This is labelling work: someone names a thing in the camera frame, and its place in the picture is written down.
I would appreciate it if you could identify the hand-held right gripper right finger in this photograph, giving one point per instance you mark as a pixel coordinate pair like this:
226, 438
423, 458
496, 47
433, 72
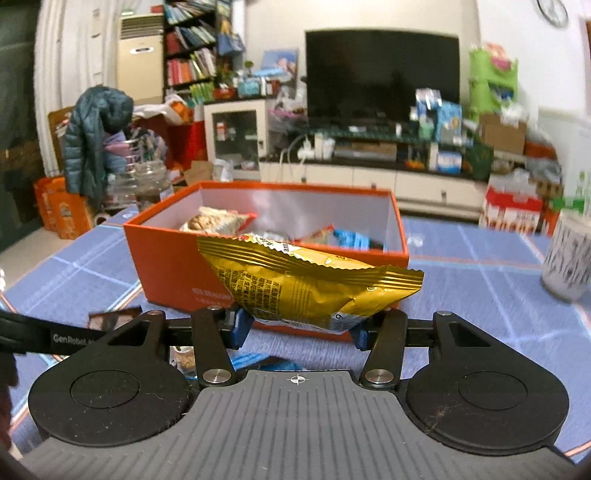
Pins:
358, 339

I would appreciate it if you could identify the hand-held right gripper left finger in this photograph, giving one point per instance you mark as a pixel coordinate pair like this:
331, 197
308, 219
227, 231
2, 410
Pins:
238, 330

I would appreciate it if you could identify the yellow snack packet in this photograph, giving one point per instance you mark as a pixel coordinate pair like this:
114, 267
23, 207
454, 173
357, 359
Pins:
300, 286

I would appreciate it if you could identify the brown chocolate snack packet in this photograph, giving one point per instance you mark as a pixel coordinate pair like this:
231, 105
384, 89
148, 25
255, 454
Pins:
113, 319

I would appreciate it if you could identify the orange cardboard box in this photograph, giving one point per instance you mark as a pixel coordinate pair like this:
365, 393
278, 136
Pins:
166, 263

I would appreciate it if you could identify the silver snack packet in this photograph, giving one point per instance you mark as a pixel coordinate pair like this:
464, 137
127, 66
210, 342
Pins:
268, 236

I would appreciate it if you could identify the blue snack packet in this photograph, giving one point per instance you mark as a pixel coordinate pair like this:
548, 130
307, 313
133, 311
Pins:
353, 239

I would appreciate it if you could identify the orange-brown cookie snack packet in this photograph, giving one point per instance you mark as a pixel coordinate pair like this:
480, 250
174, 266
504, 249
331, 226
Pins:
318, 235

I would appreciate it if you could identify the cream cookie snack packet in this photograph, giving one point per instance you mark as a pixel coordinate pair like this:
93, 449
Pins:
212, 220

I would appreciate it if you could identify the blue checked tablecloth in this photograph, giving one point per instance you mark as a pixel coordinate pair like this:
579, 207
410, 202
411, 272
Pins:
461, 286

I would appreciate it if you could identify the orange paper bag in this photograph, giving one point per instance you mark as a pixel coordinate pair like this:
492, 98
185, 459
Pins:
64, 212

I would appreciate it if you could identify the white television stand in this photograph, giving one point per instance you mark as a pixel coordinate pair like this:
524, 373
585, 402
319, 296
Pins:
369, 180

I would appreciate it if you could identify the small brown cardboard box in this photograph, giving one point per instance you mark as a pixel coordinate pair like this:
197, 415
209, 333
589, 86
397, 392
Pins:
198, 173

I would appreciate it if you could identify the white glass-door cabinet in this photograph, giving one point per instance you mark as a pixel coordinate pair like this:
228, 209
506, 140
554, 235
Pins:
208, 138

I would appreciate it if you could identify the red gift bag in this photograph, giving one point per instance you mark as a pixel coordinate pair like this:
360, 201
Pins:
184, 143

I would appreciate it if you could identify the red and white cartons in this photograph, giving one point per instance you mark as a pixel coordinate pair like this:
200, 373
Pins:
512, 210

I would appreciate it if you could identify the dark green puffer jacket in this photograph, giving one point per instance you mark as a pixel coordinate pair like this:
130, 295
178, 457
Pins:
83, 138

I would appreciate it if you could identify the white patterned cup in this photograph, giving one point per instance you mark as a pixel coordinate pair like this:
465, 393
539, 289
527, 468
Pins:
568, 258

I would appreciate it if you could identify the stack of blue-white packs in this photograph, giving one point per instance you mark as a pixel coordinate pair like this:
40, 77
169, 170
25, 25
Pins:
438, 124

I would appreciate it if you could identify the large brown cardboard box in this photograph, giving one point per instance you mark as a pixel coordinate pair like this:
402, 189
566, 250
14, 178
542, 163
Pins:
501, 136

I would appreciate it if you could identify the dark bookshelf with books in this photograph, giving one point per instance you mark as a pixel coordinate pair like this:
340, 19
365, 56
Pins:
184, 69

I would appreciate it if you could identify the black television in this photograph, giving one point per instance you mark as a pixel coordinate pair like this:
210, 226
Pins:
383, 74

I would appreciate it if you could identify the green plastic shelf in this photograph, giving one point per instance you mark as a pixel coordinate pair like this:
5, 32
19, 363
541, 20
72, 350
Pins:
482, 83

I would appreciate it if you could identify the floor-standing air conditioner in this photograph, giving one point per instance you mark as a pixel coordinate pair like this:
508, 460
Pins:
138, 60

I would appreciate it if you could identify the round wall clock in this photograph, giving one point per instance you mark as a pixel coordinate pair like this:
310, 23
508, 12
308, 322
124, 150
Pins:
553, 11

